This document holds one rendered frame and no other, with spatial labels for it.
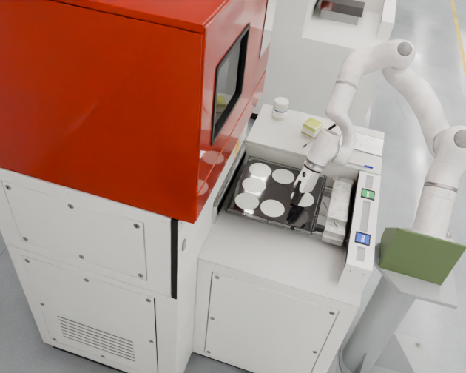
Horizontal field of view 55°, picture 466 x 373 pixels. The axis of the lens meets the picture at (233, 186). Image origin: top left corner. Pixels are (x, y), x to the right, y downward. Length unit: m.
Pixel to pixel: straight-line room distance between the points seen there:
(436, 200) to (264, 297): 0.74
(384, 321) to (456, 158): 0.79
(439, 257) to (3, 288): 2.21
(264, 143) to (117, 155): 0.97
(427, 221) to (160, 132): 1.08
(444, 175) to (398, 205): 1.69
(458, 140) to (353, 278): 0.62
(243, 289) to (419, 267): 0.68
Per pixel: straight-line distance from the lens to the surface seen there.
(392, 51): 1.84
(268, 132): 2.15
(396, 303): 2.04
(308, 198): 1.93
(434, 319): 2.93
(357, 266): 1.67
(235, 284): 1.80
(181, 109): 1.07
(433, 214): 1.80
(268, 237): 1.85
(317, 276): 1.77
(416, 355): 2.73
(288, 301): 1.79
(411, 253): 1.81
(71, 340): 2.31
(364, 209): 1.88
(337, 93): 1.83
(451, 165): 1.82
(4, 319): 2.72
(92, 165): 1.33
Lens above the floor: 2.19
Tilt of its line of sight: 42 degrees down
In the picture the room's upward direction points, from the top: 7 degrees clockwise
